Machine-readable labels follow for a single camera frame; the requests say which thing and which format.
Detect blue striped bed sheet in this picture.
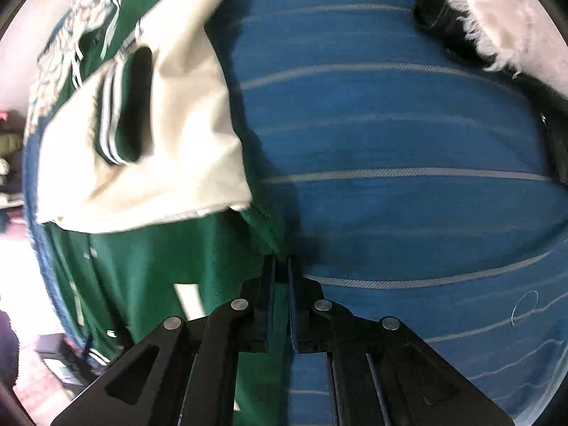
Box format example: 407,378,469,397
23,0,567,425

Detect green varsity jacket cream sleeves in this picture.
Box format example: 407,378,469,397
24,0,304,426

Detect black coat white fur trim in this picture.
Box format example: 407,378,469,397
412,0,567,184

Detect floral patterned quilt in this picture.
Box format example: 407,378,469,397
24,0,121,136

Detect stack of folded clothes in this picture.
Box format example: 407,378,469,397
1,110,26,234

